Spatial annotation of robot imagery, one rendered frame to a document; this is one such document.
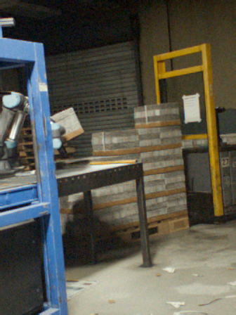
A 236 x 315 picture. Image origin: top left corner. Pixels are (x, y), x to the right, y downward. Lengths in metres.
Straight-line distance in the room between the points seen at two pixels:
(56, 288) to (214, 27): 9.31
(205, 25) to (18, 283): 9.52
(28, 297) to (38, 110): 0.98
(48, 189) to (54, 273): 0.46
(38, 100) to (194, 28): 9.20
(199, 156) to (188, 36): 6.15
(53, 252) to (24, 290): 0.24
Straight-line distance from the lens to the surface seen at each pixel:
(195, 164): 6.28
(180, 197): 5.81
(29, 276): 3.11
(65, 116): 4.56
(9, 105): 4.30
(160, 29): 12.31
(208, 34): 11.95
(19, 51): 2.99
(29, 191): 3.18
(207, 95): 5.91
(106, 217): 5.16
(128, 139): 5.34
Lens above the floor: 1.04
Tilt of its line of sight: 3 degrees down
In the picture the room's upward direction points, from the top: 5 degrees counter-clockwise
